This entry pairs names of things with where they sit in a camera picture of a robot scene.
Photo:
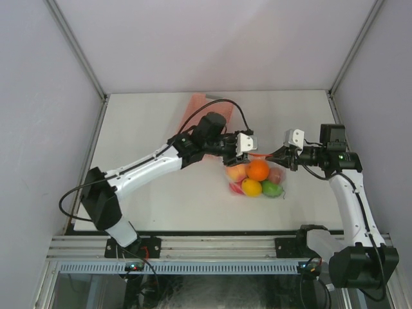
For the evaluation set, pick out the right aluminium corner post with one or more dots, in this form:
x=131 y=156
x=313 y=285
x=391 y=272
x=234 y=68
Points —
x=356 y=45

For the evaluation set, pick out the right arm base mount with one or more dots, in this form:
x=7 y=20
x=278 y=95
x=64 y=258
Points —
x=288 y=248

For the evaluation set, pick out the aluminium front rail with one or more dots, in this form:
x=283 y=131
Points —
x=179 y=248

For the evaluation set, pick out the clear zip top bag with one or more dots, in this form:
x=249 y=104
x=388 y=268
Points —
x=271 y=164

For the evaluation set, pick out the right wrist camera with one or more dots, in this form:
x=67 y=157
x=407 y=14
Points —
x=294 y=138

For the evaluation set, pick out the fake green fruit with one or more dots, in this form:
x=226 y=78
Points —
x=271 y=190

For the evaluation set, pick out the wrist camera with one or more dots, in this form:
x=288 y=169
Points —
x=245 y=144
x=294 y=138

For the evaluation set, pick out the slotted cable duct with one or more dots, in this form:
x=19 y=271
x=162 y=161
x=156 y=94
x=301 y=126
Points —
x=188 y=267

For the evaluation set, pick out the pink plastic basket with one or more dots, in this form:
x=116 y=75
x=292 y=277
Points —
x=197 y=101

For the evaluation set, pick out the aluminium corner post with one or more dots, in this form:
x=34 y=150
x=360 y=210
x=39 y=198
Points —
x=356 y=45
x=70 y=37

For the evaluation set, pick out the fake brown pink fruit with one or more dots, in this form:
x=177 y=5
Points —
x=276 y=175

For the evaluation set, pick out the left aluminium corner post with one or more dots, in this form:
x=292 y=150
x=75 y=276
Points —
x=70 y=37

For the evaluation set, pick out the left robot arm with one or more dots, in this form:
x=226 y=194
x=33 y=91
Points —
x=104 y=190

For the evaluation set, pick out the fake peach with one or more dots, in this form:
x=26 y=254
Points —
x=236 y=173

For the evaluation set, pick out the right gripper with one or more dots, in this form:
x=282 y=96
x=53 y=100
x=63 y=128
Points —
x=286 y=157

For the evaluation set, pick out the fake red fruit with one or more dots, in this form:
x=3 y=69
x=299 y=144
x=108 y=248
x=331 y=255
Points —
x=236 y=188

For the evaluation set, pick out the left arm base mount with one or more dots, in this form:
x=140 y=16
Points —
x=144 y=248

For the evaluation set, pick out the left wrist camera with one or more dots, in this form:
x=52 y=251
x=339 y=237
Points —
x=245 y=144

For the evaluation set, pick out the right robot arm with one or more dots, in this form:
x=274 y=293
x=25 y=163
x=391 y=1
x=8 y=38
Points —
x=363 y=261

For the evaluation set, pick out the fake orange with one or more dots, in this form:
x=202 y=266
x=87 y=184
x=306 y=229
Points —
x=258 y=170

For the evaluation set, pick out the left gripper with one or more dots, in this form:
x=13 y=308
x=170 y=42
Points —
x=232 y=159

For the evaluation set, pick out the fake yellow lemon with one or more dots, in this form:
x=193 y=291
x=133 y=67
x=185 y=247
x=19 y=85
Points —
x=251 y=188

